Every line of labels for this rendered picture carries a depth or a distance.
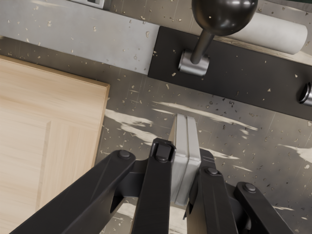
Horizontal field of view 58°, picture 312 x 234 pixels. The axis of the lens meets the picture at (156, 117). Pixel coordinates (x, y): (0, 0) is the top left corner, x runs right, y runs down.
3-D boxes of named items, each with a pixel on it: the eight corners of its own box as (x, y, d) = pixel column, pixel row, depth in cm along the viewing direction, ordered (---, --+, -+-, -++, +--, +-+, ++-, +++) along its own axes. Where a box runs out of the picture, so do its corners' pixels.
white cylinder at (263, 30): (300, 25, 30) (226, 5, 30) (312, 26, 27) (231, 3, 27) (288, 54, 31) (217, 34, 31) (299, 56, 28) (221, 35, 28)
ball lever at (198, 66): (178, 44, 28) (207, -59, 15) (214, 54, 28) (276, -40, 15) (168, 79, 28) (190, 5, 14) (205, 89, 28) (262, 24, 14)
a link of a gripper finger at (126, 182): (160, 209, 14) (100, 193, 14) (166, 161, 18) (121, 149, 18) (169, 183, 13) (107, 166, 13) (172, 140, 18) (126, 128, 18)
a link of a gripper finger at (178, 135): (172, 204, 15) (159, 201, 15) (174, 150, 22) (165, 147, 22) (187, 157, 14) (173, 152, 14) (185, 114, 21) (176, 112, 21)
